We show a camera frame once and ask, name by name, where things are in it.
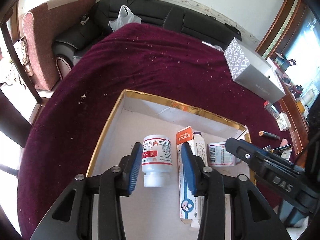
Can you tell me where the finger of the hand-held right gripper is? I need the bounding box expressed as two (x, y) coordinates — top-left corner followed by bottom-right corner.
(237, 139), (304, 175)
(225, 137), (273, 175)

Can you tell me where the maroon armchair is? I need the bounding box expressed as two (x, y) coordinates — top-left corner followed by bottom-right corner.
(22, 0), (97, 92)

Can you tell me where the white red-label pill bottle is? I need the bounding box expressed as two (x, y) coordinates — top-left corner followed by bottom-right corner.
(142, 134), (173, 188)

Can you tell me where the small cream box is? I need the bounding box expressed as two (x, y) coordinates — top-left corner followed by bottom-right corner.
(277, 112), (292, 132)

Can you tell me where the small white medicine box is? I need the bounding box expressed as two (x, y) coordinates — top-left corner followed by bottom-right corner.
(207, 142), (237, 167)

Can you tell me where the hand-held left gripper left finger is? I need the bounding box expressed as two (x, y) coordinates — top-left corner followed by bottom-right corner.
(30, 142), (143, 240)

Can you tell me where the clear plastic case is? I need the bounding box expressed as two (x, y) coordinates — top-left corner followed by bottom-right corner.
(264, 101), (280, 118)

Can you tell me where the grey patterned box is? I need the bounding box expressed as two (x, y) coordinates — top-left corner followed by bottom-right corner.
(223, 37), (286, 104)

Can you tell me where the long orange white medicine box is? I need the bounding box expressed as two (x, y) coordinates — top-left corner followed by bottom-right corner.
(176, 127), (208, 228)

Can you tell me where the black bag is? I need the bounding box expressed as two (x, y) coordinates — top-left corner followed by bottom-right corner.
(224, 23), (242, 35)

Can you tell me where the black leather sofa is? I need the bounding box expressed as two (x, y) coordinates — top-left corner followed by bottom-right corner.
(54, 0), (242, 67)

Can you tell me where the gold-edged cardboard tray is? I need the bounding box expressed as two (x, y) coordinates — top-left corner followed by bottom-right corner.
(86, 89), (257, 240)

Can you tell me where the white plastic bag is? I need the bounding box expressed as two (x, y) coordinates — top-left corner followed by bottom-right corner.
(108, 5), (142, 33)

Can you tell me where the dark wooden chair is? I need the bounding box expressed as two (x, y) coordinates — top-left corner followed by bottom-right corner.
(0, 22), (43, 150)

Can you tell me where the maroon blanket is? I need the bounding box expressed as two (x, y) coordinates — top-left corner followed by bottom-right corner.
(17, 22), (310, 240)

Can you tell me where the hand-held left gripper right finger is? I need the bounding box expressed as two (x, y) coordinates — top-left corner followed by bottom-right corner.
(180, 142), (292, 240)

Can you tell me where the wooden window ledge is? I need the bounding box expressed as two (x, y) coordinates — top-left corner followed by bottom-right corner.
(255, 0), (312, 155)

